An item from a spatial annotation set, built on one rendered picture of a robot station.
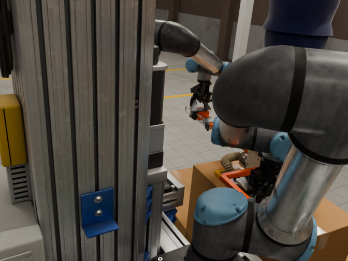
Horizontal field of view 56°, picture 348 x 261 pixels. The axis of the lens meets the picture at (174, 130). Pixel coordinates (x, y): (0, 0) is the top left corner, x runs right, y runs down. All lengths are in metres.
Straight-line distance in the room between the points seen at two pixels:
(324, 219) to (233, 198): 0.68
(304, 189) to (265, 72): 0.24
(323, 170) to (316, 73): 0.17
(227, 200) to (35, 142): 0.42
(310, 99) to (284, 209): 0.29
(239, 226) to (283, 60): 0.43
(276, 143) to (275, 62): 0.40
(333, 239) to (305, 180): 0.85
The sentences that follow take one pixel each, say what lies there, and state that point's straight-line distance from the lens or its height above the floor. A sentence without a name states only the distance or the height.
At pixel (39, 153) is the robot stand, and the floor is 1.39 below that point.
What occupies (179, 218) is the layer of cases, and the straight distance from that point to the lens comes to 1.88.
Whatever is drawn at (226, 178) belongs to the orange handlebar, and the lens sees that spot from 1.21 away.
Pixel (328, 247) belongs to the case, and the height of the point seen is 0.87.
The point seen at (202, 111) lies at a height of 1.10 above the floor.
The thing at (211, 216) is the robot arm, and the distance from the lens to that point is 0.74.
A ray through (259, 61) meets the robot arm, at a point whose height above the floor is 1.62.
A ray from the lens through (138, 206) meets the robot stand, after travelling 0.82.
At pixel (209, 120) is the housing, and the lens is 1.73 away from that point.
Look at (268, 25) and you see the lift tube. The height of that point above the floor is 1.62.
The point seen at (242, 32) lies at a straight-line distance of 4.51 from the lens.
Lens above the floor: 1.69
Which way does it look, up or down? 23 degrees down
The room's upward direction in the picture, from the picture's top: 5 degrees clockwise
